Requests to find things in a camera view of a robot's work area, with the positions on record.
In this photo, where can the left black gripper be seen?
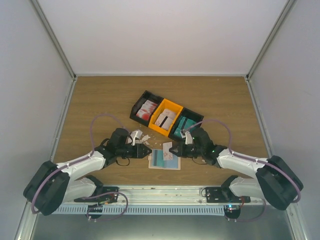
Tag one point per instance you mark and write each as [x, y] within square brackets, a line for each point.
[139, 153]

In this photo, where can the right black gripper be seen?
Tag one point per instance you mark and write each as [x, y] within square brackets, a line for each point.
[181, 152]

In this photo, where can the white patterned credit card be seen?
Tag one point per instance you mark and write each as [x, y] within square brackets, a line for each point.
[167, 155]

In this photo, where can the teal credit card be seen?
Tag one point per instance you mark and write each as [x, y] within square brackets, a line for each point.
[157, 158]

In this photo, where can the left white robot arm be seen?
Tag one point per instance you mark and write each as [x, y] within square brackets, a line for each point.
[56, 183]

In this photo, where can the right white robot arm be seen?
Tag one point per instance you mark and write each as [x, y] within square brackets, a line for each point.
[269, 179]

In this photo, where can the teal card stack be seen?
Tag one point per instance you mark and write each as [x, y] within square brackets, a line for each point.
[183, 123]

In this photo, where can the white patterned card stack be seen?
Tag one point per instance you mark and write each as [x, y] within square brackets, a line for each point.
[165, 119]

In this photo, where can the orange card bin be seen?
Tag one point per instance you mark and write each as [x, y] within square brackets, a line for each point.
[164, 104]

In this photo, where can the right black card bin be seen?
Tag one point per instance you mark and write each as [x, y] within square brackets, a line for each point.
[189, 114]

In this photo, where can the black card bin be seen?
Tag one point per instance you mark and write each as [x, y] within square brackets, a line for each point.
[189, 114]
[147, 95]

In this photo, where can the red card stack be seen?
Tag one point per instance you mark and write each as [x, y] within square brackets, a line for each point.
[146, 110]

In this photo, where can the left black card bin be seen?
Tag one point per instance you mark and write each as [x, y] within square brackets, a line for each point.
[147, 95]

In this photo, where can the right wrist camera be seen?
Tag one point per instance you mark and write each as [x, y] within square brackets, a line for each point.
[186, 135]

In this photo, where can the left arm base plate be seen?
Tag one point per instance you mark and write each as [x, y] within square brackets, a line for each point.
[103, 195]

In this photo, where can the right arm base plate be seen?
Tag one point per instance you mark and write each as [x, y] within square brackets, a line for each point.
[232, 204]

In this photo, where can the slotted cable duct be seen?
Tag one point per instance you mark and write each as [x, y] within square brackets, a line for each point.
[203, 210]

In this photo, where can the left aluminium frame post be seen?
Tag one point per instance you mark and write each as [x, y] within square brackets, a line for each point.
[44, 21]

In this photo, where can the aluminium frame post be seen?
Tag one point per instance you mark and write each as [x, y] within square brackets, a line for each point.
[288, 6]
[44, 21]

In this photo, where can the right aluminium frame post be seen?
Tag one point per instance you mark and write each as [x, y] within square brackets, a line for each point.
[288, 6]

